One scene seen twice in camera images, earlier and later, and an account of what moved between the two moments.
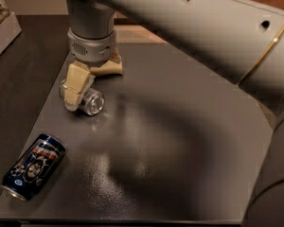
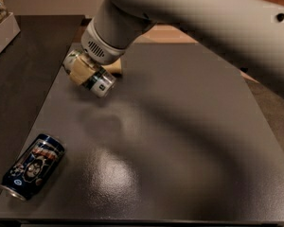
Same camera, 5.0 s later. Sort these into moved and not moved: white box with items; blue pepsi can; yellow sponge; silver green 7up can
Moved: silver green 7up can
Not moved: yellow sponge; blue pepsi can; white box with items
